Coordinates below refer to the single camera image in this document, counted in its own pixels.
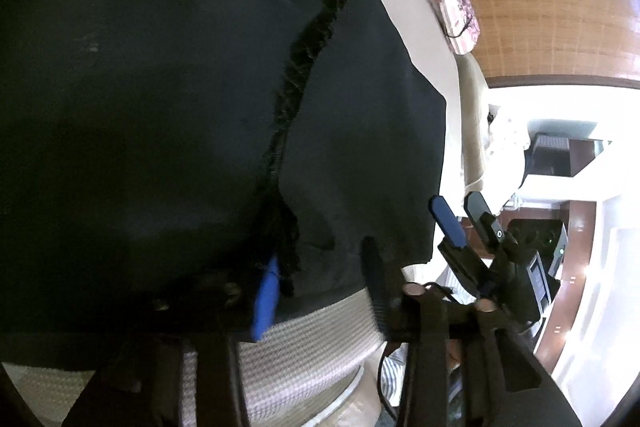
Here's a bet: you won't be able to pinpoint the white woven mattress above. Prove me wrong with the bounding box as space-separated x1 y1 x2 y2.
2 0 467 427

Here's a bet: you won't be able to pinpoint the black pants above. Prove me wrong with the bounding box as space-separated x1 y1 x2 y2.
0 0 448 371

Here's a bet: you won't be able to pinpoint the dark wooden furniture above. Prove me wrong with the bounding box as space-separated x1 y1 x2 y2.
500 133 604 372

